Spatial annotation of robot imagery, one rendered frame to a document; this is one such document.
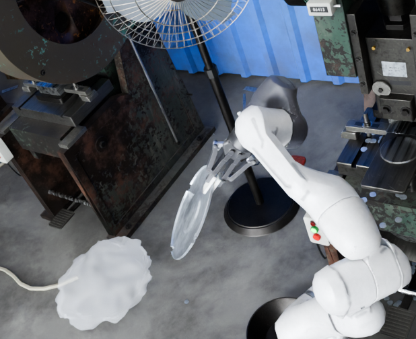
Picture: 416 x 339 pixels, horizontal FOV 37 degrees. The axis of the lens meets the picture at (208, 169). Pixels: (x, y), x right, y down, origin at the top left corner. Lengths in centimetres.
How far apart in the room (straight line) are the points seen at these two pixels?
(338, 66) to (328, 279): 79
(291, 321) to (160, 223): 173
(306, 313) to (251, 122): 50
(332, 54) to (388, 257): 74
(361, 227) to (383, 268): 11
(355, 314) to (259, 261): 150
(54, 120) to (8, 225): 94
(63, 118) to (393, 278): 200
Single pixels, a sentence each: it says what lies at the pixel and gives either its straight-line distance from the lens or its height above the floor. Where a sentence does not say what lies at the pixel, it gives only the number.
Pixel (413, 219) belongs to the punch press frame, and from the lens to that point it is 211.
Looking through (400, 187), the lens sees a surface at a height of 78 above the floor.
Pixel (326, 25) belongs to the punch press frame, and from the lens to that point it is 184.
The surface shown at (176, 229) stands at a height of 85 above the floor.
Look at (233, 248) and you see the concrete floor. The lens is 297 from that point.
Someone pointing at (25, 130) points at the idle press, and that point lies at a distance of 319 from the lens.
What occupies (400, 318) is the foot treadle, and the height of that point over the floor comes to 16.
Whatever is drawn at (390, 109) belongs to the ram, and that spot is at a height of 94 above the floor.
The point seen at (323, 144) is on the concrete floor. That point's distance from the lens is 334.
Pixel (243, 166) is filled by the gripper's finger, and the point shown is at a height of 109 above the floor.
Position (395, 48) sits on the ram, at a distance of 187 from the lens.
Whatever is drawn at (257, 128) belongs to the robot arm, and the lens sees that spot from 139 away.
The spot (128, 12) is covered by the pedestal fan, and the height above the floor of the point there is 125.
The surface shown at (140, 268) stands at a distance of 289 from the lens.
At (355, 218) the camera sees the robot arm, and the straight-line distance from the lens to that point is 132.
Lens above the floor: 217
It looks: 39 degrees down
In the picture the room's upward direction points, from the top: 23 degrees counter-clockwise
